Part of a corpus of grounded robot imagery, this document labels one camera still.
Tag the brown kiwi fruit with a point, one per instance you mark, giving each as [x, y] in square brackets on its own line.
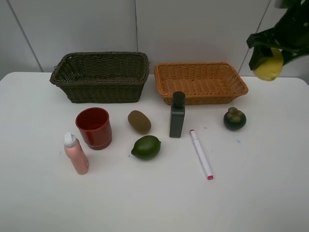
[139, 122]

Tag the green lime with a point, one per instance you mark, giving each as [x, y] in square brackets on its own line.
[146, 148]

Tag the red plastic cup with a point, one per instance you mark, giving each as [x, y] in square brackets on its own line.
[95, 128]

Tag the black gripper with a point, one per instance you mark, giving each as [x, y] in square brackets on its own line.
[291, 34]

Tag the white pink-capped marker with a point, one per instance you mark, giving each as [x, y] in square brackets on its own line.
[203, 161]

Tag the dark green square bottle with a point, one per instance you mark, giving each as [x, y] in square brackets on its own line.
[177, 114]

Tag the dark mangosteen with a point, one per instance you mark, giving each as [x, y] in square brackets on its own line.
[234, 119]

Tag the pink spray bottle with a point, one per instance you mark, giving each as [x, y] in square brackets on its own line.
[75, 153]

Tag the dark green wicker basket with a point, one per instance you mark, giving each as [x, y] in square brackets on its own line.
[102, 77]

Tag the yellow lemon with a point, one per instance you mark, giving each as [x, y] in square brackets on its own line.
[271, 68]

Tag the orange wicker basket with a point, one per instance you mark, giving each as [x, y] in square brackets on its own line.
[202, 82]

